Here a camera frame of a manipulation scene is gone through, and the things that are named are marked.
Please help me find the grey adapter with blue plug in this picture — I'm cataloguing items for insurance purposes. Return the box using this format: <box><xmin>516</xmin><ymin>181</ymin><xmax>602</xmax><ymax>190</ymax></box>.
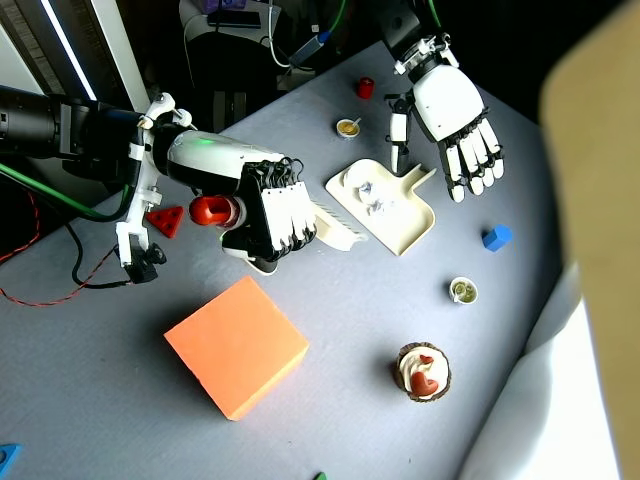
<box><xmin>288</xmin><ymin>30</ymin><xmax>334</xmax><ymax>67</ymax></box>

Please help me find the black cable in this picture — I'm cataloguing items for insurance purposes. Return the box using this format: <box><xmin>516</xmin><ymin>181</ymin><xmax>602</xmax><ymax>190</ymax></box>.
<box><xmin>63</xmin><ymin>222</ymin><xmax>140</xmax><ymax>292</ymax></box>

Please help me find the white backdrop sheet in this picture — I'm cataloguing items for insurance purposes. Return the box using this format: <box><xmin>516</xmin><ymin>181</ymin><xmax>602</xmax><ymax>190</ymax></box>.
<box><xmin>458</xmin><ymin>264</ymin><xmax>624</xmax><ymax>480</ymax></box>

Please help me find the white post with light strip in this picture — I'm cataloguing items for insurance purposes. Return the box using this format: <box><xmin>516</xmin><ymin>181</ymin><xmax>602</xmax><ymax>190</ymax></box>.
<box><xmin>37</xmin><ymin>0</ymin><xmax>152</xmax><ymax>117</ymax></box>

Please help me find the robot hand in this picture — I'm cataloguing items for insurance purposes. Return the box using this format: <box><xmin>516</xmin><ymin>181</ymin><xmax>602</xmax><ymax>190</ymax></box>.
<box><xmin>387</xmin><ymin>63</ymin><xmax>507</xmax><ymax>205</ymax></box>
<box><xmin>166</xmin><ymin>130</ymin><xmax>320</xmax><ymax>277</ymax></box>

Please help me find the grey table cloth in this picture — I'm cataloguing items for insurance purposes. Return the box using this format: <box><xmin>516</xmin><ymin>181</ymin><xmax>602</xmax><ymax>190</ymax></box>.
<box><xmin>0</xmin><ymin>39</ymin><xmax>585</xmax><ymax>480</ymax></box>

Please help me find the orange box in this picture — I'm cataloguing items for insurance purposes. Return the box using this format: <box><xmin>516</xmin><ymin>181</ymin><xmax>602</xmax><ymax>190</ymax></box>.
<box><xmin>163</xmin><ymin>274</ymin><xmax>311</xmax><ymax>423</ymax></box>

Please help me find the red triangle block with holes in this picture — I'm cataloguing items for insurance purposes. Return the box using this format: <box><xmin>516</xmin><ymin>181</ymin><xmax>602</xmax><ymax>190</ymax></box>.
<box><xmin>144</xmin><ymin>204</ymin><xmax>186</xmax><ymax>240</ymax></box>

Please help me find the cream plastic dustpan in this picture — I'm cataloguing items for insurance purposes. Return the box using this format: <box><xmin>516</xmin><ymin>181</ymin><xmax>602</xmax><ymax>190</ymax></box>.
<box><xmin>324</xmin><ymin>157</ymin><xmax>438</xmax><ymax>258</ymax></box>

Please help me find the red cable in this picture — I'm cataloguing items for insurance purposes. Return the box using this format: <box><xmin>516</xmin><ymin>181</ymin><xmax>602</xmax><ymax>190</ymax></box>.
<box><xmin>0</xmin><ymin>188</ymin><xmax>122</xmax><ymax>308</ymax></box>

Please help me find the green cable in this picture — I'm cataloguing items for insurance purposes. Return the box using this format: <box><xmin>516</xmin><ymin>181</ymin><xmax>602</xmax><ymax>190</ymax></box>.
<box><xmin>0</xmin><ymin>161</ymin><xmax>135</xmax><ymax>224</ymax></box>

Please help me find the white cable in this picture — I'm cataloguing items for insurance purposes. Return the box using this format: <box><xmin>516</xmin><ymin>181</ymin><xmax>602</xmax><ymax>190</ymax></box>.
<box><xmin>266</xmin><ymin>0</ymin><xmax>302</xmax><ymax>71</ymax></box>

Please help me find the toy bowl of yellow corn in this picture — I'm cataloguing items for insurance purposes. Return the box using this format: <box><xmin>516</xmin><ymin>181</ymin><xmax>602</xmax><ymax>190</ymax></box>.
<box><xmin>335</xmin><ymin>116</ymin><xmax>363</xmax><ymax>141</ymax></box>

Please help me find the blue triangle block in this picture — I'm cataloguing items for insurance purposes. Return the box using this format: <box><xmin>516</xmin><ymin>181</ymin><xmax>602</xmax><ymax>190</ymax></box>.
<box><xmin>0</xmin><ymin>442</ymin><xmax>24</xmax><ymax>480</ymax></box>

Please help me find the toy bowl of green soup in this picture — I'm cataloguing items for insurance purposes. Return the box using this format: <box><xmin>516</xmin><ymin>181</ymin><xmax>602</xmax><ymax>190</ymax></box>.
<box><xmin>447</xmin><ymin>275</ymin><xmax>479</xmax><ymax>305</ymax></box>

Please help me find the toy cupcake with red hearts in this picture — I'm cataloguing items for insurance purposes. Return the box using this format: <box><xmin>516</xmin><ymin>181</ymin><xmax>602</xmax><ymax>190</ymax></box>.
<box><xmin>394</xmin><ymin>340</ymin><xmax>453</xmax><ymax>403</ymax></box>

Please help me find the blurred tan panel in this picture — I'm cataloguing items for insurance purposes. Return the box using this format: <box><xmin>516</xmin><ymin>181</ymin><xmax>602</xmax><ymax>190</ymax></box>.
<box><xmin>541</xmin><ymin>0</ymin><xmax>640</xmax><ymax>480</ymax></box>

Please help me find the black chair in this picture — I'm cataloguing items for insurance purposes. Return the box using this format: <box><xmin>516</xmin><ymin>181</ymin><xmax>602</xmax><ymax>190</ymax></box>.
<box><xmin>178</xmin><ymin>0</ymin><xmax>287</xmax><ymax>129</ymax></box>

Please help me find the blue hexagonal block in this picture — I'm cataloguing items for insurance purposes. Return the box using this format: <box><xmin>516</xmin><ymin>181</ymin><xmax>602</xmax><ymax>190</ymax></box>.
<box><xmin>481</xmin><ymin>223</ymin><xmax>514</xmax><ymax>253</ymax></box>

